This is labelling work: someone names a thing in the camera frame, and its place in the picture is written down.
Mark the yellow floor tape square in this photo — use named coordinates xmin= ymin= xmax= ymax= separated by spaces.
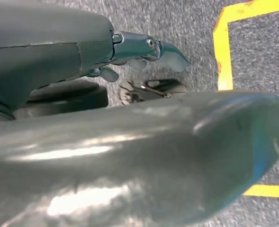
xmin=212 ymin=0 xmax=279 ymax=200

